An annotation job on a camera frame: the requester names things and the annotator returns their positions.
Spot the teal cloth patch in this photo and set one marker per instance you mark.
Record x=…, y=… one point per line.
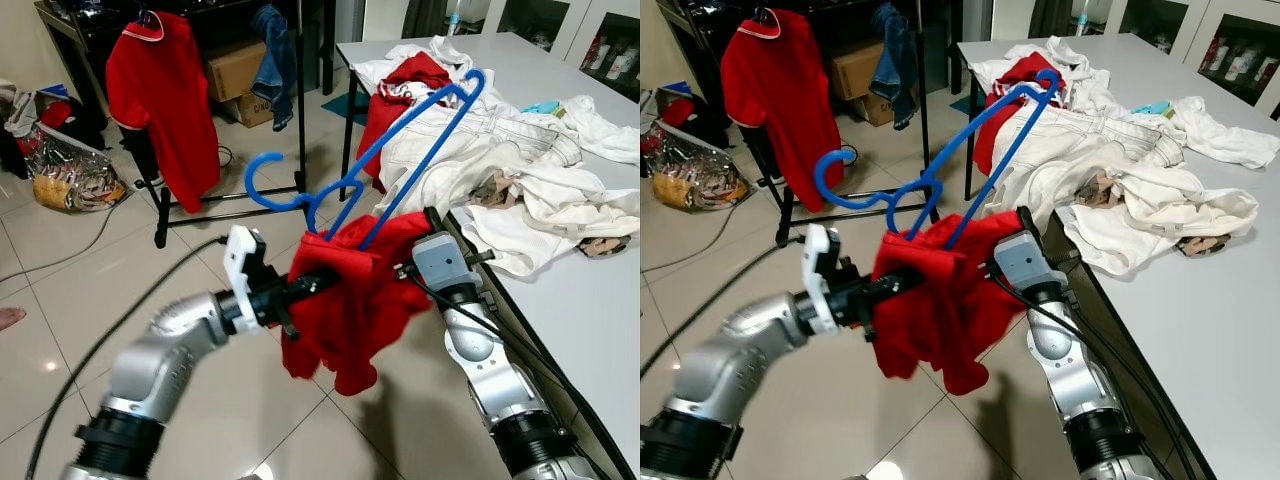
x=540, y=106

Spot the white crumpled shirt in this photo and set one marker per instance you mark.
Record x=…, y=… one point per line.
x=400, y=58
x=1080, y=65

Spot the dark laundry heap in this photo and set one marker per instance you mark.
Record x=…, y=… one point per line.
x=675, y=110
x=40, y=115

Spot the clear plastic bag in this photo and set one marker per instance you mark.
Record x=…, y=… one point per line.
x=75, y=175
x=695, y=175

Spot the blue denim garment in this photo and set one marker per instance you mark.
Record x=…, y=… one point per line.
x=895, y=65
x=275, y=65

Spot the white glass door cabinet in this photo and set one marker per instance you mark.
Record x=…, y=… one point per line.
x=1195, y=15
x=575, y=15

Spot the blue plastic hanger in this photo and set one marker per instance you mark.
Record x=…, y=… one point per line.
x=975, y=135
x=400, y=135

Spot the black metal clothes rack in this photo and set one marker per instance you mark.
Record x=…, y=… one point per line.
x=850, y=193
x=230, y=193

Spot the plain red shirt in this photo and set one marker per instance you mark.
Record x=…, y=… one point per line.
x=945, y=310
x=350, y=310

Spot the large brown cardboard box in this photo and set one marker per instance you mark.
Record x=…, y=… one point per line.
x=858, y=68
x=232, y=68

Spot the clear plastic water bottle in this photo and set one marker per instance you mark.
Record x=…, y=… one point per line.
x=1083, y=15
x=455, y=15

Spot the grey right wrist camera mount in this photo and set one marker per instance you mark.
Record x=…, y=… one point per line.
x=445, y=262
x=1028, y=262

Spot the red garment with white trim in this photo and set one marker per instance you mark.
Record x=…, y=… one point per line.
x=990, y=120
x=380, y=120

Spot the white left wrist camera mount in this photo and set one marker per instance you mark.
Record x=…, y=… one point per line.
x=820, y=265
x=240, y=265

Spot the cream white jeans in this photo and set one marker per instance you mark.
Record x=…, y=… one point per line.
x=1085, y=150
x=480, y=150

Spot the white garment with teal patch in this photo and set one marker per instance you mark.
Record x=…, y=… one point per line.
x=600, y=135
x=1225, y=140

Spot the red polo shirt white collar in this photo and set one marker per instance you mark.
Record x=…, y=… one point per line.
x=785, y=100
x=165, y=100

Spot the teal floor mat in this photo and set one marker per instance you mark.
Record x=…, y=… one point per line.
x=968, y=105
x=345, y=107

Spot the white mesh jersey brown print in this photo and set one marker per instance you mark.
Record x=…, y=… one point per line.
x=560, y=210
x=1170, y=210

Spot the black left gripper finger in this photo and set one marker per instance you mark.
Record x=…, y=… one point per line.
x=315, y=286
x=893, y=286

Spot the small printed cardboard box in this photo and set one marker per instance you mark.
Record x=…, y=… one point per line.
x=875, y=108
x=250, y=110

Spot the bare human foot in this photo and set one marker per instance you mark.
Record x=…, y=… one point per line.
x=10, y=318

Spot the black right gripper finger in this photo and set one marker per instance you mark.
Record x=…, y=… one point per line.
x=1028, y=222
x=433, y=222

